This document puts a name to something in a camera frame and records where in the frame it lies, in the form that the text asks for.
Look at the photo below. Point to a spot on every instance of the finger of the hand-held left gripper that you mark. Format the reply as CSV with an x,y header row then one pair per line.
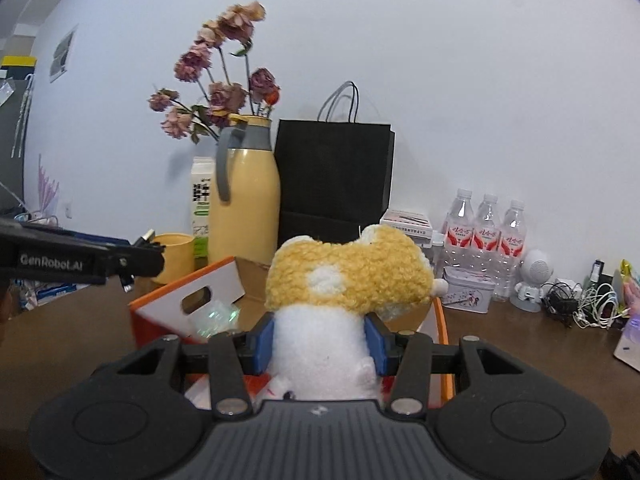
x,y
95,237
125,262

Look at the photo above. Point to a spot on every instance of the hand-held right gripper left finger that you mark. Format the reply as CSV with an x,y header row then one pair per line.
x,y
265,347

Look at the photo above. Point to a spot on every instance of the dark cabinet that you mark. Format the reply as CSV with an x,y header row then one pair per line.
x,y
10,150

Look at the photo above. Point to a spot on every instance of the red cardboard box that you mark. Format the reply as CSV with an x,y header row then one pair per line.
x,y
222,280

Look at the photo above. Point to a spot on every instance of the yellow thermos jug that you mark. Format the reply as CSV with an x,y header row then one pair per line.
x,y
245,200

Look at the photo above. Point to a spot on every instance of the printed tin box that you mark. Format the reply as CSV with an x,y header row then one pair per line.
x,y
467,292

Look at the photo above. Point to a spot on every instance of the colourful snack packets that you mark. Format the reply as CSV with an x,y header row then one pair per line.
x,y
627,272

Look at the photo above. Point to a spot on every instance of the wall poster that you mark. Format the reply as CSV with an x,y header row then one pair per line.
x,y
62,55

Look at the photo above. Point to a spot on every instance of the white lavender box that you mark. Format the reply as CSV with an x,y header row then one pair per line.
x,y
630,345

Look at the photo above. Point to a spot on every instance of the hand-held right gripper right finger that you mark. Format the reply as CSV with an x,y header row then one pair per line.
x,y
377,347

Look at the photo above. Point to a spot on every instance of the white wall socket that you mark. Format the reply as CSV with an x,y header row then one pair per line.
x,y
69,210

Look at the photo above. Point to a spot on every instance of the clear container of nuts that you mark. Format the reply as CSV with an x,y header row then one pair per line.
x,y
435,252

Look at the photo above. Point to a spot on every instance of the white robot figurine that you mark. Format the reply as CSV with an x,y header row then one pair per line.
x,y
537,270

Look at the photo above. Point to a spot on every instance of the white milk carton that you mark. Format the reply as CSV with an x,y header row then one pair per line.
x,y
201,195

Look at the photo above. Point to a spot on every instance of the flat white box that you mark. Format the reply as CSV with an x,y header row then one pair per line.
x,y
405,222

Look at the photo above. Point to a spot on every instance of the yellow mug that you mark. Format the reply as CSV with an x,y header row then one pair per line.
x,y
175,260

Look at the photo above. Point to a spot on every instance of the dried rose bouquet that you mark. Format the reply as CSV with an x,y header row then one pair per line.
x,y
235,22

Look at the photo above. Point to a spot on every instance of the purple wall decal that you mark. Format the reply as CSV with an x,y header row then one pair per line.
x,y
47,190

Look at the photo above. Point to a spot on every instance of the black paper bag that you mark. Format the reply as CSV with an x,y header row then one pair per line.
x,y
330,175

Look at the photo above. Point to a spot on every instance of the yellow and white plush toy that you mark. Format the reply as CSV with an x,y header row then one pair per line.
x,y
325,340

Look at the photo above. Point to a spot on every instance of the iridescent plastic bag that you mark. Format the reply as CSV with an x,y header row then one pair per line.
x,y
215,320

